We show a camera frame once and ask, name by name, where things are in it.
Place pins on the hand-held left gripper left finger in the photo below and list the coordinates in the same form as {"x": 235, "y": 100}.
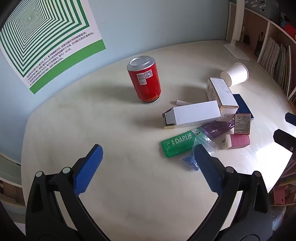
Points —
{"x": 89, "y": 171}

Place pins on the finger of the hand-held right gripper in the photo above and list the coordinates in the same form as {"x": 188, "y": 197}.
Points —
{"x": 291, "y": 118}
{"x": 285, "y": 139}

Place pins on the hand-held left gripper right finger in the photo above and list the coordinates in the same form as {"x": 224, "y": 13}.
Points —
{"x": 208, "y": 169}

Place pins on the clear plastic wrapper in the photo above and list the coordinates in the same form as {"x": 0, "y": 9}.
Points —
{"x": 205, "y": 141}

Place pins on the green toothpaste box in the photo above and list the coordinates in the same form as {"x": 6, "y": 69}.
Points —
{"x": 180, "y": 143}

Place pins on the purple toothbrush packet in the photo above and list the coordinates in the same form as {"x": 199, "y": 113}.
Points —
{"x": 216, "y": 129}

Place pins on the pink and white box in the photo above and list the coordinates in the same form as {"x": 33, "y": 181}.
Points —
{"x": 238, "y": 141}

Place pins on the small box with white label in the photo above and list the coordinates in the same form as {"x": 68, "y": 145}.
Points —
{"x": 242, "y": 124}

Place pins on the dark blue box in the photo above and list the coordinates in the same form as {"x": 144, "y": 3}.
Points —
{"x": 244, "y": 106}

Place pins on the long white cardboard box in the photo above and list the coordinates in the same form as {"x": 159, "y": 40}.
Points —
{"x": 194, "y": 113}

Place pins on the white paper cup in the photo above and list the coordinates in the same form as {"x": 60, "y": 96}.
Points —
{"x": 235, "y": 74}

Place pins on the white box with gold trim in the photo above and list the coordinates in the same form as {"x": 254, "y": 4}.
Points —
{"x": 223, "y": 95}

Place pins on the red drink can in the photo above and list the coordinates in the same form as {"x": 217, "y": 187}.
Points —
{"x": 145, "y": 81}

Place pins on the row of colourful books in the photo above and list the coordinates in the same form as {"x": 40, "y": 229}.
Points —
{"x": 293, "y": 96}

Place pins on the row of thin pale books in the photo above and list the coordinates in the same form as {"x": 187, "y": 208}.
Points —
{"x": 275, "y": 60}

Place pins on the dark pen holder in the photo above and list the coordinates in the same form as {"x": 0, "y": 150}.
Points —
{"x": 258, "y": 45}

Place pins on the low side cabinet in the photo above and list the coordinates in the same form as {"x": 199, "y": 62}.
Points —
{"x": 9, "y": 183}

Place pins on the white desk lamp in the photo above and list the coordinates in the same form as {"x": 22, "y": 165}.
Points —
{"x": 238, "y": 49}

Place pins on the red yellow plush toy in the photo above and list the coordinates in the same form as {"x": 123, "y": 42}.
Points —
{"x": 289, "y": 26}

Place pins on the wooden bookshelf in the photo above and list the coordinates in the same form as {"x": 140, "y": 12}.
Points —
{"x": 263, "y": 25}

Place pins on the grey perforated panel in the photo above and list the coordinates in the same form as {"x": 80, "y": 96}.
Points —
{"x": 261, "y": 5}

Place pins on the green striped wall poster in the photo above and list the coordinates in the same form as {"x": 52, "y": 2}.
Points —
{"x": 46, "y": 39}

